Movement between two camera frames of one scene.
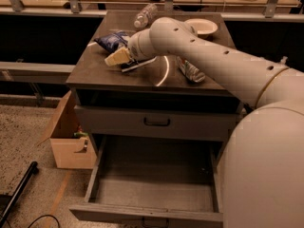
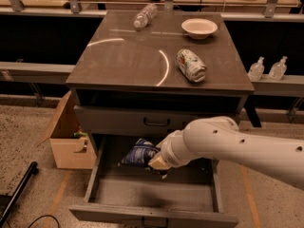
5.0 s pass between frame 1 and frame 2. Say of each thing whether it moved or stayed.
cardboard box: stayed
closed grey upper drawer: stayed
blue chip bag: moved
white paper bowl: stayed
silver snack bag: stayed
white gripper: moved
